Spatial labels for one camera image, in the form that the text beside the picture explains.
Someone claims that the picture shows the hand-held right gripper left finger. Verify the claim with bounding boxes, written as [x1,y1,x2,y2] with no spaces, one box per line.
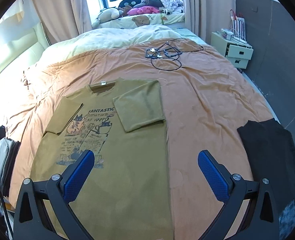
[13,149,95,240]

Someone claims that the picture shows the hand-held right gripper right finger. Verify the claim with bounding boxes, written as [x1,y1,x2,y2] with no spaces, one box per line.
[197,150,280,240]

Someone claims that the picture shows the olive printed t-shirt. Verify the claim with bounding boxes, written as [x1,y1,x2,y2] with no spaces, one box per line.
[31,79,175,240]

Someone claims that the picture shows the stack of folded dark clothes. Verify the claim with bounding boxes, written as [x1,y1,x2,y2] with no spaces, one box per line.
[0,137,22,198]

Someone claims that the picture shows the black garment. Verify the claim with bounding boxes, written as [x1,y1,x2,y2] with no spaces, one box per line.
[237,119,295,209]

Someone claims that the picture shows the orange blanket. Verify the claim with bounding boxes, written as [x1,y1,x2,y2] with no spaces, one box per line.
[3,38,291,240]

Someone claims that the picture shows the cream padded headboard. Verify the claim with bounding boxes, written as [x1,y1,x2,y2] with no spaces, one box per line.
[0,21,50,90]

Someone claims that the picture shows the white nightstand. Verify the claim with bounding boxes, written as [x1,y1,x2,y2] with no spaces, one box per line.
[211,32,253,69]

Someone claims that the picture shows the white power strip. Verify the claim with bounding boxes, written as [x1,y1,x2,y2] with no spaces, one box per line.
[221,29,251,48]

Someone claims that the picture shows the cream duvet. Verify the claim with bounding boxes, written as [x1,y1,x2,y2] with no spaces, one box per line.
[41,24,188,60]

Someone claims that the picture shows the pink curtain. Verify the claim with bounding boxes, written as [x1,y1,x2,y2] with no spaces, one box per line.
[30,0,99,46]
[181,0,236,47]

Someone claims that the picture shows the striped paper bag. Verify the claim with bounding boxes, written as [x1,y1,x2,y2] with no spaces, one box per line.
[229,9,245,37]

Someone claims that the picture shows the cream plush toy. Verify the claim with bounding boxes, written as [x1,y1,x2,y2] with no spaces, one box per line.
[92,7,124,29]

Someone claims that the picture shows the bear print cushion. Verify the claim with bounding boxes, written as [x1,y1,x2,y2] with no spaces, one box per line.
[99,12,185,28]

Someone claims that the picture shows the pink plush toy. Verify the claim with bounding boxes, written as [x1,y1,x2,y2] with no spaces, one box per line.
[127,6,160,16]

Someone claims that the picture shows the floral cloth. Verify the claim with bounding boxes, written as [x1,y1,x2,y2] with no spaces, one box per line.
[160,0,184,13]

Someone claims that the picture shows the black plush toy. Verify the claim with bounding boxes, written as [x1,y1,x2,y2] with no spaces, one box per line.
[119,0,140,9]

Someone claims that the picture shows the brown plush cushion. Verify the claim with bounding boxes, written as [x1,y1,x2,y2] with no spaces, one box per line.
[141,0,164,8]

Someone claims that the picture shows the black tangled cables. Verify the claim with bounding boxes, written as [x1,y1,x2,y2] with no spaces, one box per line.
[145,38,204,71]

